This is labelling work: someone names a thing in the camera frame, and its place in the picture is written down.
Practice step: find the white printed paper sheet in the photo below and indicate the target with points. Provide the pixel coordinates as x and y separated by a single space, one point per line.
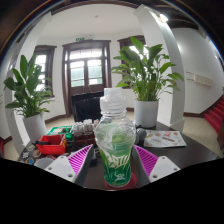
165 139

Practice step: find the green exit sign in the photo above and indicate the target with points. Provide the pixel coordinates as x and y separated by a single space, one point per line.
80 39

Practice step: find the black chair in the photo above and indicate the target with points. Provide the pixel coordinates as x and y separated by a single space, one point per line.
87 108

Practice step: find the red staircase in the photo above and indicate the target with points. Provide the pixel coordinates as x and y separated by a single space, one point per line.
216 115

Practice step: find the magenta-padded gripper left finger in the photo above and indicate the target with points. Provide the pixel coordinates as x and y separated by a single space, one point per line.
63 166

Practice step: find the brown box of small items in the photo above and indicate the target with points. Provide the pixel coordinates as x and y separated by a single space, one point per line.
83 131

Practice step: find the green plant in white pot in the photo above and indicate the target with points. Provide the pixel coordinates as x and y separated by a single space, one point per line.
145 113
35 128

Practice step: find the red plastic box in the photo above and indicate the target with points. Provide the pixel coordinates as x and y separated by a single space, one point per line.
50 146

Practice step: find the dark wooden double door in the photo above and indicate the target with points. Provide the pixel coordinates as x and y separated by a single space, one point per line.
86 71

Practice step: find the clear green-label drink bottle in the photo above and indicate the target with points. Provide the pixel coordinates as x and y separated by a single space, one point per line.
115 146

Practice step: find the flat round red coaster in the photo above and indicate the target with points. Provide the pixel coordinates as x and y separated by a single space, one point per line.
132 182

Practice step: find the dark-framed window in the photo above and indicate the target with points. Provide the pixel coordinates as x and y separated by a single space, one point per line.
125 41
42 61

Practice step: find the white wall panel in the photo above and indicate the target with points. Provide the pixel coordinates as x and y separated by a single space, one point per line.
201 79

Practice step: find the green flat box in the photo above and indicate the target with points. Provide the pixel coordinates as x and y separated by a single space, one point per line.
58 130

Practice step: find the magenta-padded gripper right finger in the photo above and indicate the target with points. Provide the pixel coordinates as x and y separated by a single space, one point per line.
161 166

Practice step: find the grey round device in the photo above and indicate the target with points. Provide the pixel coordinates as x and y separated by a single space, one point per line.
141 135

